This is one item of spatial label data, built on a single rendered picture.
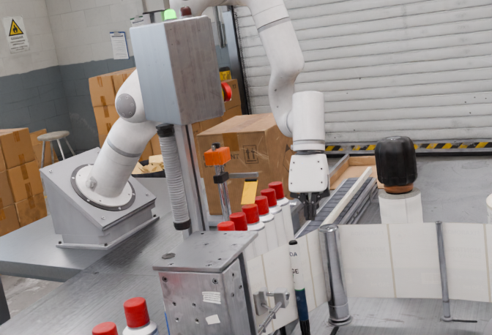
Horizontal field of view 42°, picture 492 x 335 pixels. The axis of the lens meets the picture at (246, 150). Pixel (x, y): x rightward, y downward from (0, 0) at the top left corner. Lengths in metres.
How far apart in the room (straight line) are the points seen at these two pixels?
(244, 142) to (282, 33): 0.45
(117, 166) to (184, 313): 1.13
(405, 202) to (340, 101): 4.74
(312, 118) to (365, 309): 0.57
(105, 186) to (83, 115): 6.11
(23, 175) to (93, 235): 2.92
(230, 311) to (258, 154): 1.09
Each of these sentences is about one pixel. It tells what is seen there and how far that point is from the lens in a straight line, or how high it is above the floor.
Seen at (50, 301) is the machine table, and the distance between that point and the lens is 1.74.
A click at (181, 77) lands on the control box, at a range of 1.16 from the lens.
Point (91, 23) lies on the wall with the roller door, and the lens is 7.78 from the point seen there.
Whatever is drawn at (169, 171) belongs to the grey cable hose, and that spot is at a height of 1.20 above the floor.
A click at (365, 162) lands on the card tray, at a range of 2.49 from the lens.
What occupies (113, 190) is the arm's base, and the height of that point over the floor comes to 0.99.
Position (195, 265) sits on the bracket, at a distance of 0.88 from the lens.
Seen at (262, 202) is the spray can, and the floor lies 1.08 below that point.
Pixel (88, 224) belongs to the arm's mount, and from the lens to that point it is 2.03.
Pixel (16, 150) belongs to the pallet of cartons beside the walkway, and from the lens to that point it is 4.91.
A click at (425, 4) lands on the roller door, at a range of 5.67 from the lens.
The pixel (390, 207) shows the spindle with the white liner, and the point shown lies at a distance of 1.32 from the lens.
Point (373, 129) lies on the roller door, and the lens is 5.97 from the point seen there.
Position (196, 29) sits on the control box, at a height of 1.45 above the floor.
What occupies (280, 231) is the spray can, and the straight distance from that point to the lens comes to 1.41.
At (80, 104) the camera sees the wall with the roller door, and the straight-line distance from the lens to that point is 8.13.
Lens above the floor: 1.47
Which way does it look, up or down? 12 degrees down
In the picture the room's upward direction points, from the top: 9 degrees counter-clockwise
